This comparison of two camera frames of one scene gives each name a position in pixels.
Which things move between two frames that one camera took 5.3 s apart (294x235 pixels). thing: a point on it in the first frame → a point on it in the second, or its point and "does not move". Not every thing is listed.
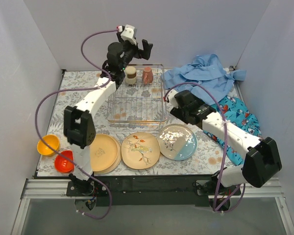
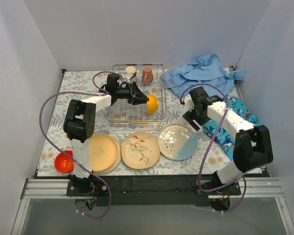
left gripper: x=137 y=51 → x=133 y=93
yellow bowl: x=44 y=149 → x=152 y=105
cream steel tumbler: x=131 y=75 does not move
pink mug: x=147 y=76 does not move
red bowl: x=62 y=164 does not move
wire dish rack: x=139 y=102 does not move
